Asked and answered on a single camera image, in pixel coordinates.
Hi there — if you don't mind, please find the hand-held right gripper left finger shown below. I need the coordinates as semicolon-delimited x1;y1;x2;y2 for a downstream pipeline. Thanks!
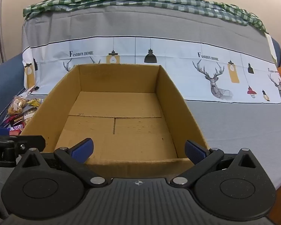
16;138;108;188

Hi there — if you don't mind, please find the yellow snack packet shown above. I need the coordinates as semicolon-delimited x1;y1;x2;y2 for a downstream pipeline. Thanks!
28;98;44;107

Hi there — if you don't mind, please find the red snack packet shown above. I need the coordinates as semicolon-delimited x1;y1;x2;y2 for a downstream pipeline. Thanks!
5;114;24;127

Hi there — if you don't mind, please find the grey deer printed cloth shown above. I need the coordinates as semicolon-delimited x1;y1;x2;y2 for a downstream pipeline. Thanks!
0;5;281;218

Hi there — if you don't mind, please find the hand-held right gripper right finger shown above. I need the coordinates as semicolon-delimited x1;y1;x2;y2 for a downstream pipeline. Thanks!
170;140;264;189

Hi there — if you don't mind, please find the clear biscuit bag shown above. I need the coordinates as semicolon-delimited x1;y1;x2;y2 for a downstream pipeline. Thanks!
7;96;30;115

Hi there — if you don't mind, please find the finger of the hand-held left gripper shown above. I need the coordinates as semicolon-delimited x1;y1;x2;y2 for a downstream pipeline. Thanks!
0;135;46;155

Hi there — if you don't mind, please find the brown cardboard box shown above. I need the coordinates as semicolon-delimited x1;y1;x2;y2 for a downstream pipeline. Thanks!
20;63;210;180

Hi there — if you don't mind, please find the clear white-label snack packet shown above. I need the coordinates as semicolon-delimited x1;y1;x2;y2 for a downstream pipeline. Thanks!
23;108;37;125

